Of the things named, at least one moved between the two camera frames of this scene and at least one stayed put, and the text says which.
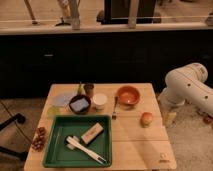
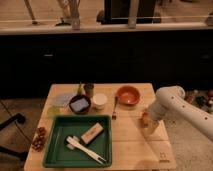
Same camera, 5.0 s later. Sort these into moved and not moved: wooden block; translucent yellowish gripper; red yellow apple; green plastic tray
Moved: translucent yellowish gripper
Not moved: wooden block; red yellow apple; green plastic tray
